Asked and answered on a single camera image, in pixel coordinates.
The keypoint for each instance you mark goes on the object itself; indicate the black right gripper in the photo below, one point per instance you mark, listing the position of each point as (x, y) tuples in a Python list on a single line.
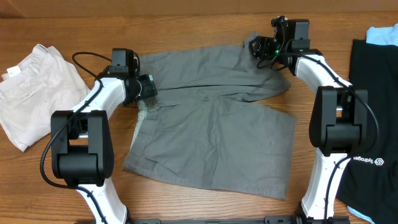
[(263, 50)]

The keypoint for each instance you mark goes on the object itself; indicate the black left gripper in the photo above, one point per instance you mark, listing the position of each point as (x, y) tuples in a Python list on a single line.
[(148, 87)]

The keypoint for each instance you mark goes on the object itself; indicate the grey shorts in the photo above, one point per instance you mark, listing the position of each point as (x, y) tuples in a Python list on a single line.
[(206, 128)]

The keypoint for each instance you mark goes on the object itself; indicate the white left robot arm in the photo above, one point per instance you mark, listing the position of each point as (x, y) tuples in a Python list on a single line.
[(81, 146)]

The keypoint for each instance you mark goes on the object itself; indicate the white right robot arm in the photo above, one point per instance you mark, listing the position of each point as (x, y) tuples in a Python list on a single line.
[(337, 126)]

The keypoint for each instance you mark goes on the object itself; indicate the folded beige shorts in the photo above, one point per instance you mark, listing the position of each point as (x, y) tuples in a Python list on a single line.
[(31, 91)]

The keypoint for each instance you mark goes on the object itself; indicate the light blue garment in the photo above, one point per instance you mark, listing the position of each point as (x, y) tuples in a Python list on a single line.
[(382, 35)]

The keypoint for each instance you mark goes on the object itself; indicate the brown cardboard backdrop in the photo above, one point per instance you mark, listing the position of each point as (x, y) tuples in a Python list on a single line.
[(110, 8)]

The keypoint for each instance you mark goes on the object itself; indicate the black garment with logo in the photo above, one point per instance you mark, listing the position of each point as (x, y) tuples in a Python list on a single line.
[(369, 183)]

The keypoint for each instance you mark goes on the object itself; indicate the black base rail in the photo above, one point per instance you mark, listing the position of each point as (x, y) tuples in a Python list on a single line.
[(217, 221)]

